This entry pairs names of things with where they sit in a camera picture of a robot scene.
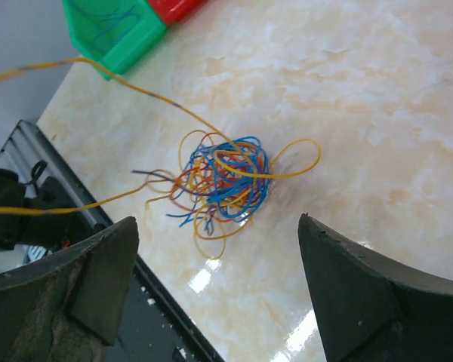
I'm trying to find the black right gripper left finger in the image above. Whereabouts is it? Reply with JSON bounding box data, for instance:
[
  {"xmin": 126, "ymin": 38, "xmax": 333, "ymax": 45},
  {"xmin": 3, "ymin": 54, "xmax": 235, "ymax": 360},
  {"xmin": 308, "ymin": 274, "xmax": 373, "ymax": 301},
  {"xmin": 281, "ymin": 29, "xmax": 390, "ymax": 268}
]
[{"xmin": 0, "ymin": 216, "xmax": 139, "ymax": 361}]

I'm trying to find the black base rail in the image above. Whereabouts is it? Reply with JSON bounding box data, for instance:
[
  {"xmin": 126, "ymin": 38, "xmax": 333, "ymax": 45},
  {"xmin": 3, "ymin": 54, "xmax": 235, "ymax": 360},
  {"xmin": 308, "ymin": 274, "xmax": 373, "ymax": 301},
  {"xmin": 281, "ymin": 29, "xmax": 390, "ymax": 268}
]
[{"xmin": 0, "ymin": 120, "xmax": 220, "ymax": 361}]

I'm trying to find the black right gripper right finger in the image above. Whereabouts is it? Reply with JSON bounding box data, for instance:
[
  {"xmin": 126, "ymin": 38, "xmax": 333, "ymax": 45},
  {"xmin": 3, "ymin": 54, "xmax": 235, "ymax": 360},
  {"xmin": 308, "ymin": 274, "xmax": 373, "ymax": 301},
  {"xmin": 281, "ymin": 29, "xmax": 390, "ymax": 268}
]
[{"xmin": 297, "ymin": 213, "xmax": 453, "ymax": 361}]

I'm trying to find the red plastic bin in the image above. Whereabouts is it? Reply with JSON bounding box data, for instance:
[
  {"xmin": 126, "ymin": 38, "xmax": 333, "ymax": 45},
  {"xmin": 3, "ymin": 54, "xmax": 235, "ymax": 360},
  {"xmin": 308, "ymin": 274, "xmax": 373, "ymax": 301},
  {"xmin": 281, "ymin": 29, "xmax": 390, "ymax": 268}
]
[{"xmin": 146, "ymin": 0, "xmax": 206, "ymax": 26}]

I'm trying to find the blue wire in bin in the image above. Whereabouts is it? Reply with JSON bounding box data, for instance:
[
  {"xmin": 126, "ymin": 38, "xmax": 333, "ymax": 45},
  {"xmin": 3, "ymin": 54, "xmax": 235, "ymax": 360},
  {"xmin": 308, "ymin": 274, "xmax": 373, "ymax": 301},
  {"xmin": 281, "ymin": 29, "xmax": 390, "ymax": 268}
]
[{"xmin": 83, "ymin": 5, "xmax": 140, "ymax": 54}]

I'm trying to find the green plastic bin front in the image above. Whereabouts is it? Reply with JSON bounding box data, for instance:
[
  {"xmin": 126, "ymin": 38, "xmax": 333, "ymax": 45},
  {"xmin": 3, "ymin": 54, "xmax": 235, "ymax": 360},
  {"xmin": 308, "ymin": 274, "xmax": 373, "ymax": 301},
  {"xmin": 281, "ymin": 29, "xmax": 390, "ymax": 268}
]
[{"xmin": 62, "ymin": 0, "xmax": 167, "ymax": 75}]

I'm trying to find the long yellow wire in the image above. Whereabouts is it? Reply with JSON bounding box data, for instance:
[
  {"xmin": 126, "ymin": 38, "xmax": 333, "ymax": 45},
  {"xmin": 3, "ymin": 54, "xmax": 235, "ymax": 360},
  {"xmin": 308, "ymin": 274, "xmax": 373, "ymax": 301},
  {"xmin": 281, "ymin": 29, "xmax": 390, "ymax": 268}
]
[{"xmin": 0, "ymin": 57, "xmax": 322, "ymax": 216}]

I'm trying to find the coloured wire bundle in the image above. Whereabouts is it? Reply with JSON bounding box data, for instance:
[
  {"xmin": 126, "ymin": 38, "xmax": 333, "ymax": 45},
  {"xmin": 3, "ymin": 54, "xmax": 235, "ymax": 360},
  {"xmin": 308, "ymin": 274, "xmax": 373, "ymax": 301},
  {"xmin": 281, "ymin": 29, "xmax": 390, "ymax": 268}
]
[{"xmin": 131, "ymin": 130, "xmax": 275, "ymax": 260}]

